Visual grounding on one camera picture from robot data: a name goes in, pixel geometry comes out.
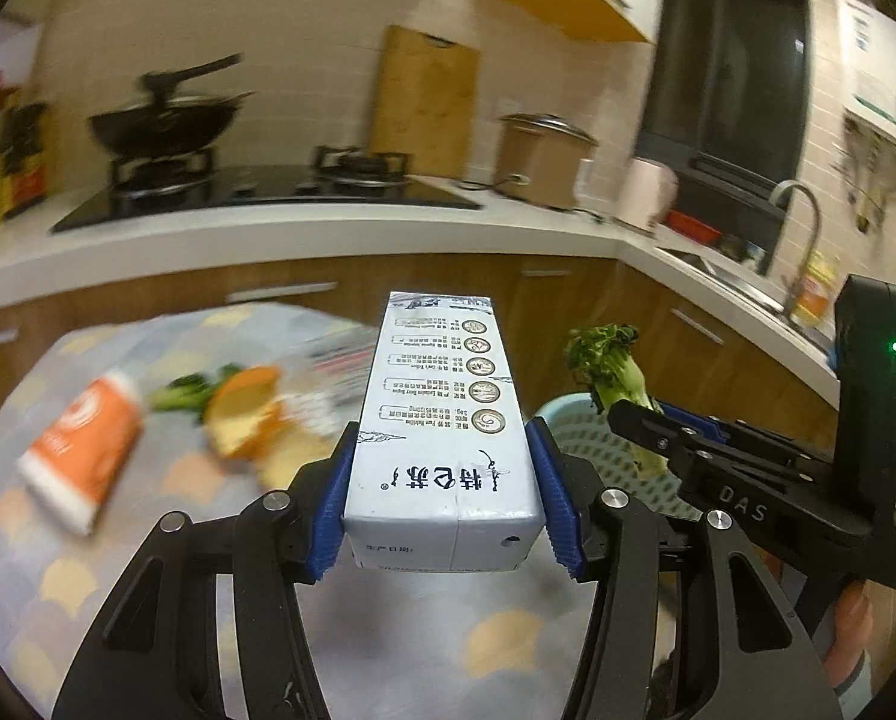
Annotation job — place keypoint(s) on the orange paper cup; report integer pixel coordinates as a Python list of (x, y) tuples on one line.
[(73, 464)]

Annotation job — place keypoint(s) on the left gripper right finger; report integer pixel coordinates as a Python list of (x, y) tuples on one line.
[(741, 651)]

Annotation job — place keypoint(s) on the person's right hand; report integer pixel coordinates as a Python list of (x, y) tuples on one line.
[(853, 625)]

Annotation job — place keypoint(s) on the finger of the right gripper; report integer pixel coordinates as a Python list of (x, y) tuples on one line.
[(708, 427)]

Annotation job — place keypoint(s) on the wooden cutting board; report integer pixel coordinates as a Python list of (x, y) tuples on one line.
[(424, 101)]

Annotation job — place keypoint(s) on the white water heater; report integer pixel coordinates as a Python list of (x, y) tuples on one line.
[(868, 66)]

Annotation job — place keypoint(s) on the yellow detergent bottle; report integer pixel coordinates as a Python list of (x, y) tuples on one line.
[(817, 290)]

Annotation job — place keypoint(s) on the steel sink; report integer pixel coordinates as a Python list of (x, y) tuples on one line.
[(750, 293)]

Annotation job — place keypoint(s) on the wooden base cabinets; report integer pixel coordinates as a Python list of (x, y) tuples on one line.
[(694, 353)]

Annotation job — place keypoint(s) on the red tray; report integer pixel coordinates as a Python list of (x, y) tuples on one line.
[(692, 228)]

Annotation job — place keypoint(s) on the brown rice cooker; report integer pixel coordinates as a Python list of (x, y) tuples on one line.
[(540, 158)]

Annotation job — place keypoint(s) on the white milk carton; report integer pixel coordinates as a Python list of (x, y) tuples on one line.
[(442, 480)]

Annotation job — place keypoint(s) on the sauce bottles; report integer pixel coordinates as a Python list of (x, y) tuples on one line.
[(25, 175)]

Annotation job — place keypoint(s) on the patterned tablecloth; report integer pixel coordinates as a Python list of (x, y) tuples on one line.
[(384, 644)]

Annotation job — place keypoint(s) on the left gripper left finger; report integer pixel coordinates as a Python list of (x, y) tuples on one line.
[(152, 650)]

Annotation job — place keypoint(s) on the dark window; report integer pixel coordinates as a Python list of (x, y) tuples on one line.
[(727, 110)]

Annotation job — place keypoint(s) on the light blue trash basket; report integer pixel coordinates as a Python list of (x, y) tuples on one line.
[(579, 430)]

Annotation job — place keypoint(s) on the chrome sink faucet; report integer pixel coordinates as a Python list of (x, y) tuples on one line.
[(798, 240)]

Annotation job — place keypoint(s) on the green leafy vegetable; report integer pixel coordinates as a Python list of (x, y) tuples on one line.
[(191, 393)]

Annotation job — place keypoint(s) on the bread slice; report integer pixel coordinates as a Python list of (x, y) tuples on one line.
[(285, 450), (249, 412)]

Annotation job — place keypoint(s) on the black gas stove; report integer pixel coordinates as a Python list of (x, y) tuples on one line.
[(194, 182)]

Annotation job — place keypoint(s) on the clear printed plastic bag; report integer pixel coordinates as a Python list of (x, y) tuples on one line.
[(323, 381)]

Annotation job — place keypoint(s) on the black wok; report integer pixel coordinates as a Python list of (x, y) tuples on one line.
[(167, 123)]

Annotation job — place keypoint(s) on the white electric kettle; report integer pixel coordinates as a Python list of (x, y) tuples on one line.
[(648, 193)]

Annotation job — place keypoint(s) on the broccoli stalk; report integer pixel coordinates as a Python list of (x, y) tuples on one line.
[(599, 358)]

